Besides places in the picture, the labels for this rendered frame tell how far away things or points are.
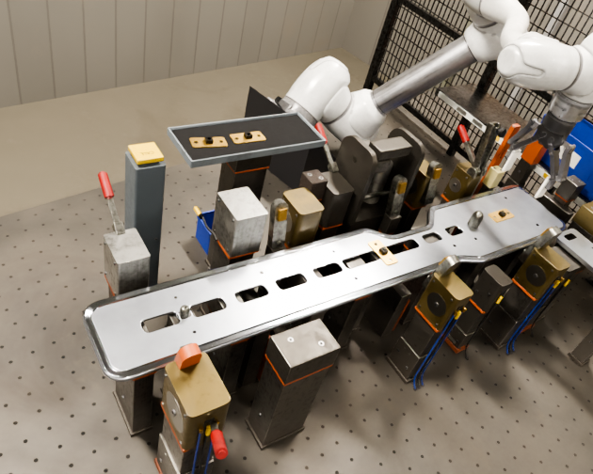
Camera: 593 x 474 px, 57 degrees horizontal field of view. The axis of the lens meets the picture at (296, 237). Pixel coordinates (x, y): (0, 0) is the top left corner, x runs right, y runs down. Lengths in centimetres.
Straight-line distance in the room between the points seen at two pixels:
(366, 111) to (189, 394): 138
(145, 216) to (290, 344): 48
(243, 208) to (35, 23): 245
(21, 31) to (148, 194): 229
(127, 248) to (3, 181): 195
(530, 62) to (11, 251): 140
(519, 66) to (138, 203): 90
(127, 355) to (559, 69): 109
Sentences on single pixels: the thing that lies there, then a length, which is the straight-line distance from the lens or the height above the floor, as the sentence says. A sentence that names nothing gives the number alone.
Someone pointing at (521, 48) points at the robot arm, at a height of 150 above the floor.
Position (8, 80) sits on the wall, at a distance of 357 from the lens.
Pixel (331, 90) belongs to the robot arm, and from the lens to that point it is 200.
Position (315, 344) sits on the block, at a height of 103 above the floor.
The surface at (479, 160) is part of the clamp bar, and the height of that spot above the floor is 111.
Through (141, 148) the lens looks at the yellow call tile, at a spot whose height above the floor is 116.
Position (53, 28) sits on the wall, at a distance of 353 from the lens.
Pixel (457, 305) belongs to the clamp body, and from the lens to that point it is 131.
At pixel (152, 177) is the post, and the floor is 111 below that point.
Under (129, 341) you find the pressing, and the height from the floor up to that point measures 100.
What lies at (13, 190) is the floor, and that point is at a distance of 301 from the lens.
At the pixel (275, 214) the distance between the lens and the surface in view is 125.
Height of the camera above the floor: 187
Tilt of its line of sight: 41 degrees down
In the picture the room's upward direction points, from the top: 16 degrees clockwise
